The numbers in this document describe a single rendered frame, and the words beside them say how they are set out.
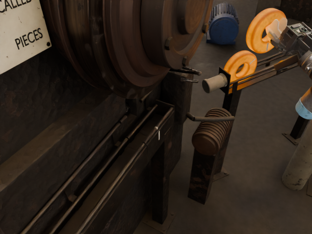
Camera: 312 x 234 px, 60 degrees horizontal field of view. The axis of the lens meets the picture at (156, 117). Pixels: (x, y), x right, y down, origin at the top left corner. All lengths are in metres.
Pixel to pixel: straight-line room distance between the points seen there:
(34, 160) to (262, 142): 1.56
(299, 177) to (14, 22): 1.49
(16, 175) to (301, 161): 1.33
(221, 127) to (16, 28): 0.88
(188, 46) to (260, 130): 1.42
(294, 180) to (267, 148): 0.32
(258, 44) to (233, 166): 0.89
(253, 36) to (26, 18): 0.73
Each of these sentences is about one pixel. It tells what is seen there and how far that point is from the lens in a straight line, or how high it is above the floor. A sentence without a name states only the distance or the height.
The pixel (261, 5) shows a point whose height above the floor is 0.24.
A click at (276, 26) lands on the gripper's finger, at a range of 1.03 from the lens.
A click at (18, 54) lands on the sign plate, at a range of 0.56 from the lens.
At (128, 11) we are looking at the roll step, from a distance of 0.50.
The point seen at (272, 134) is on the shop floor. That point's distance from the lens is 2.02.
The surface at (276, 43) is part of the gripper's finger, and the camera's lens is 1.01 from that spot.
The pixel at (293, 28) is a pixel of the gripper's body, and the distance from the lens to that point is 0.99.
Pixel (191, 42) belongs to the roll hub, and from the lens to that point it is 0.69.
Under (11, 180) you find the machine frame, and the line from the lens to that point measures 0.62.
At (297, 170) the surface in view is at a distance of 1.64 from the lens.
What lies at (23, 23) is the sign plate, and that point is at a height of 1.12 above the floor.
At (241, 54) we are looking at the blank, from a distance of 1.18.
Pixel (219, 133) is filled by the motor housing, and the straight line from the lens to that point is 1.17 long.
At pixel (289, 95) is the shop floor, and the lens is 2.44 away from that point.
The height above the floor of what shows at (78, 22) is 1.13.
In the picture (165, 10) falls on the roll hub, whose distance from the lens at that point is 0.51.
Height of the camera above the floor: 1.32
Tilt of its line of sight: 41 degrees down
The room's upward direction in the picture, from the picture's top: straight up
